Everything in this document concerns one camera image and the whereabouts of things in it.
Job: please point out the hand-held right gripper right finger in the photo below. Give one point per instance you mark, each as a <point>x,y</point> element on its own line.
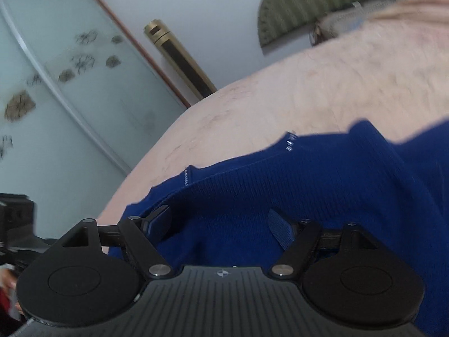
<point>280,228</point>

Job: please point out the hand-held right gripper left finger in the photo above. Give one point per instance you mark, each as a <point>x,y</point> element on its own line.
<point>159,223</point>

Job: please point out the blue beaded sweater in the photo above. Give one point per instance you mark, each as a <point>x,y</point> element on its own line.
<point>315,189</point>

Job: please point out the red cloth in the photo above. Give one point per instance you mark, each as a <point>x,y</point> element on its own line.
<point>7,303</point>

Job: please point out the pink bed blanket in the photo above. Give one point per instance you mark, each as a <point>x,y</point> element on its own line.
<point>315,87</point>

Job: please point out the floral glass wardrobe door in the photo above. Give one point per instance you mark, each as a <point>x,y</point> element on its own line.
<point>70,87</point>

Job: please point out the gold tower air conditioner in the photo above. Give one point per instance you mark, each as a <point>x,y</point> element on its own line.
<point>182,63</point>

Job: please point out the brown patterned pillow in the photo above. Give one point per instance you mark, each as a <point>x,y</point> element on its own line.
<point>336,21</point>

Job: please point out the green padded headboard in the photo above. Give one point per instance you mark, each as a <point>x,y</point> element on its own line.
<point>298,10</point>

